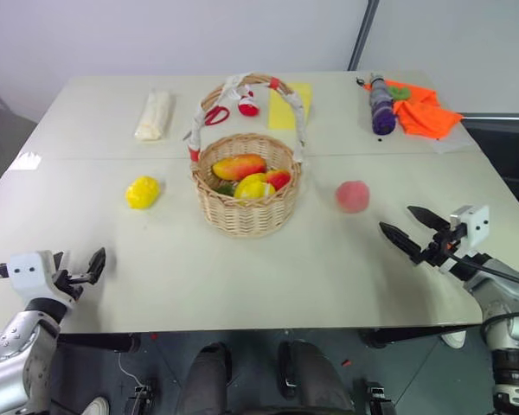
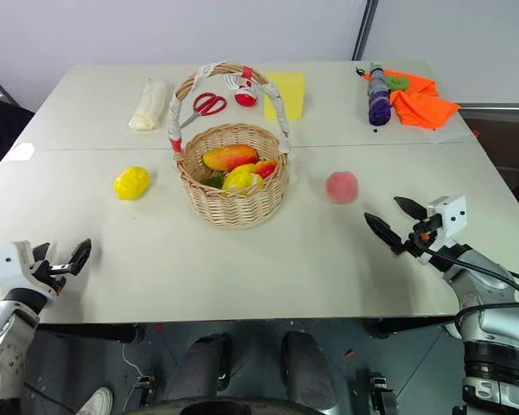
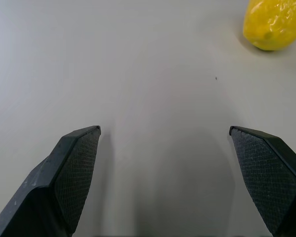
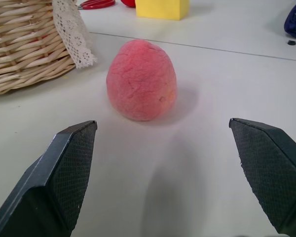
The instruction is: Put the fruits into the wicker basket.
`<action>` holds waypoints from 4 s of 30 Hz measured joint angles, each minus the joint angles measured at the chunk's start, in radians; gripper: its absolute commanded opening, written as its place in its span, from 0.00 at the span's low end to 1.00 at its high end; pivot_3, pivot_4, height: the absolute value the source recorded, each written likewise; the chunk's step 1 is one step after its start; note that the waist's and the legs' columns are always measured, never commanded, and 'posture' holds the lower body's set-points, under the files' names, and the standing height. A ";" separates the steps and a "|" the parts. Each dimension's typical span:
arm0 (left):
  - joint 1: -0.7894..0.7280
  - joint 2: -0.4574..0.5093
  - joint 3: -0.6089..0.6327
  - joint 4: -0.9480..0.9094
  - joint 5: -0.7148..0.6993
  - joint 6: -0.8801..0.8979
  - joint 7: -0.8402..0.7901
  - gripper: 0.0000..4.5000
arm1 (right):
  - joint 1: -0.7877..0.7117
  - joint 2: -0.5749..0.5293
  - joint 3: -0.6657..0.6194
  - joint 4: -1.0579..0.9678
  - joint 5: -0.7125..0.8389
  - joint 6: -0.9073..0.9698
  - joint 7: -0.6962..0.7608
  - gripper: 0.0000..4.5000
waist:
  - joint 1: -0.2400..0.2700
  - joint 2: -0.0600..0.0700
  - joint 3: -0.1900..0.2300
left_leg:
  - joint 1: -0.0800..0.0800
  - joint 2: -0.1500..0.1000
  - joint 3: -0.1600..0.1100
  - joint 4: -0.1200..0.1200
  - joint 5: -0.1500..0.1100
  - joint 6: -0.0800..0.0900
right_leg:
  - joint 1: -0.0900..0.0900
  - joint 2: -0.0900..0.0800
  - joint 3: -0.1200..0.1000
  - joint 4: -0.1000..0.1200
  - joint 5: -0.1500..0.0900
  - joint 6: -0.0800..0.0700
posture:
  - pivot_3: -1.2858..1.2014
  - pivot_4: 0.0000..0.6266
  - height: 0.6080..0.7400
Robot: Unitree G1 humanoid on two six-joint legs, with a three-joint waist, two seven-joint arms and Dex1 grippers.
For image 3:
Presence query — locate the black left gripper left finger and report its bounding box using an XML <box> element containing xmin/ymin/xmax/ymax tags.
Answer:
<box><xmin>0</xmin><ymin>125</ymin><xmax>102</xmax><ymax>237</ymax></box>

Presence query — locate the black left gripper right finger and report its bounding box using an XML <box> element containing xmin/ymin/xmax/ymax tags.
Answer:
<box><xmin>229</xmin><ymin>125</ymin><xmax>296</xmax><ymax>237</ymax></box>

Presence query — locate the yellow lemon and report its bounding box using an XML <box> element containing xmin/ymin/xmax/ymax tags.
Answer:
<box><xmin>242</xmin><ymin>0</ymin><xmax>296</xmax><ymax>51</ymax></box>

